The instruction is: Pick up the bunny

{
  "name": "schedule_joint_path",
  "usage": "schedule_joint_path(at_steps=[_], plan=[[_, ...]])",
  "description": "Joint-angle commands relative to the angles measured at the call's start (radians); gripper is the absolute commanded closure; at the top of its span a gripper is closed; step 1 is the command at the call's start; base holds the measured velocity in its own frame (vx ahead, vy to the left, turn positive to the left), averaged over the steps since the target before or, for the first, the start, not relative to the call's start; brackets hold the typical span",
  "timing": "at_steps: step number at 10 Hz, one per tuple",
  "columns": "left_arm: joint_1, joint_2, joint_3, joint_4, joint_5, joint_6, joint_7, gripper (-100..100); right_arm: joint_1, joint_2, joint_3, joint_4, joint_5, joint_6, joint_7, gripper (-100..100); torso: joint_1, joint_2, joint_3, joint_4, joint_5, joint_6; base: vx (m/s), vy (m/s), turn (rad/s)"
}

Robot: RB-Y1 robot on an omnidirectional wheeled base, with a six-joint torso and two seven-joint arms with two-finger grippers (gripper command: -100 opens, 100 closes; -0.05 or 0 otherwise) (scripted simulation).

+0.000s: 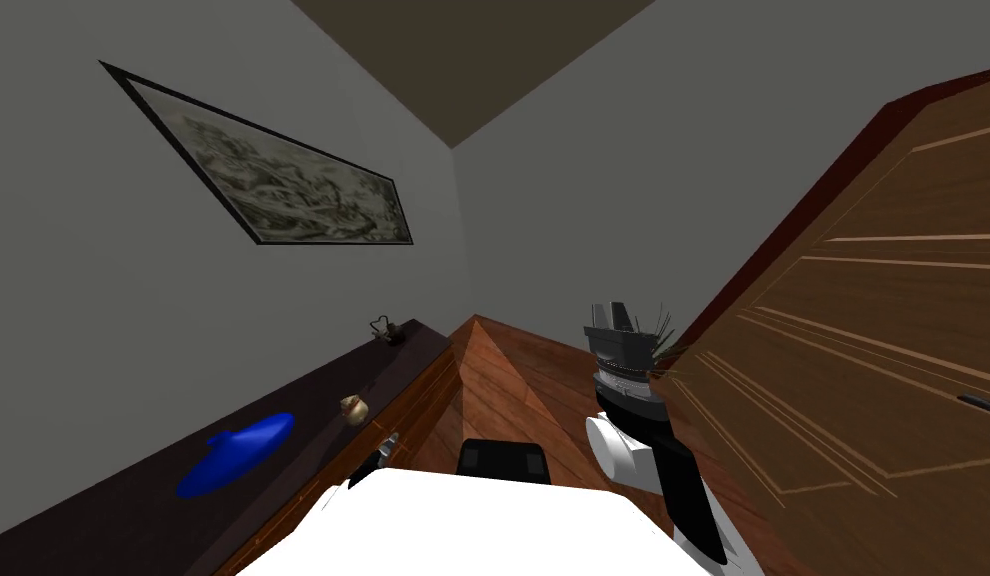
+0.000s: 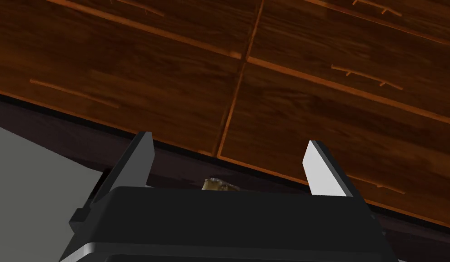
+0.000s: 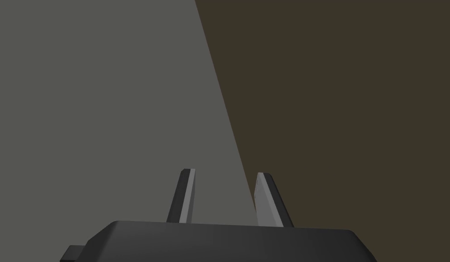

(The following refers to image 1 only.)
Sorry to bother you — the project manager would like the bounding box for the black framed landscape picture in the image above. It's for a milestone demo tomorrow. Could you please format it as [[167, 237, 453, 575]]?
[[98, 59, 416, 247]]

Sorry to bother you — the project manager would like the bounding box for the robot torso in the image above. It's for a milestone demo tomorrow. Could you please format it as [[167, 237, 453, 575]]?
[[235, 438, 706, 576]]

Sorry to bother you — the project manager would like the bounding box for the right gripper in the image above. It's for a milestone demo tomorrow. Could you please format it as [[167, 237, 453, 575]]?
[[583, 301, 657, 376]]

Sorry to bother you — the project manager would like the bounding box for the dark wooden sideboard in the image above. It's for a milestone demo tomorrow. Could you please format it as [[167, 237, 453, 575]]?
[[0, 317, 466, 576]]

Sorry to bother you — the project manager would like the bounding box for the brown wooden door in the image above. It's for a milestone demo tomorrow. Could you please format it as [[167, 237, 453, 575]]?
[[669, 75, 990, 576]]

